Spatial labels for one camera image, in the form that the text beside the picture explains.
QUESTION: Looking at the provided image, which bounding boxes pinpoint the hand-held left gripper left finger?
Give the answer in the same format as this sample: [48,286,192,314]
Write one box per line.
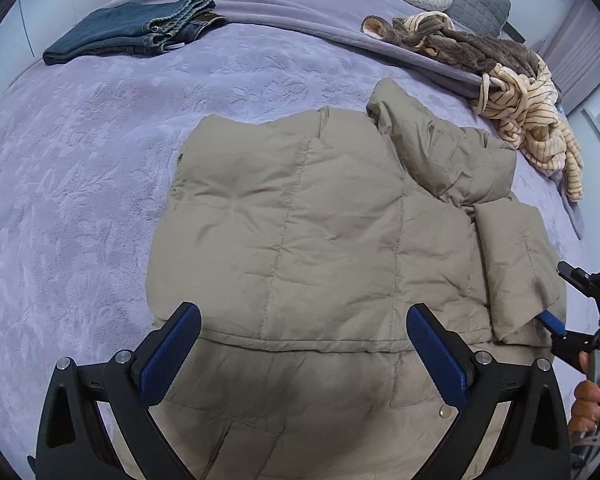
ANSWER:
[27,301,203,480]

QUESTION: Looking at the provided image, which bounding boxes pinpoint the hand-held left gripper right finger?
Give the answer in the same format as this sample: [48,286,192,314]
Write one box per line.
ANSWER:
[406,302,571,480]

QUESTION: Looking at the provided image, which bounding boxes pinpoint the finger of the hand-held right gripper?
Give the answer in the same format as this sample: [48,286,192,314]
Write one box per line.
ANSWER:
[556,261,600,303]
[537,311,600,367]

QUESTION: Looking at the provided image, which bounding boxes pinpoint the beige puffer jacket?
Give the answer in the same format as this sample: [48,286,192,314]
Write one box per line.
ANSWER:
[115,78,568,480]

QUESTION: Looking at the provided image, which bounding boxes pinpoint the person's right hand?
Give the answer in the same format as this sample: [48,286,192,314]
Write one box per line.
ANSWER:
[567,351,600,436]

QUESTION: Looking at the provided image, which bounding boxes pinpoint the purple embossed bedspread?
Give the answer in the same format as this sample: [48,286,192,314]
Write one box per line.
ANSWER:
[0,35,586,480]

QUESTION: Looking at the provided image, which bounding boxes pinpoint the brown cream striped fleece garment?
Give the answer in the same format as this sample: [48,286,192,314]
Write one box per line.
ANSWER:
[362,11,586,202]

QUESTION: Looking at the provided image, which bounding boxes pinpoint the lavender window curtain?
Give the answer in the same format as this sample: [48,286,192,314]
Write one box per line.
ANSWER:
[535,0,600,106]

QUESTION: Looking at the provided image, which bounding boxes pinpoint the folded blue jeans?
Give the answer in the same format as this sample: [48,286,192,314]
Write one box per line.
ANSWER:
[43,0,228,66]

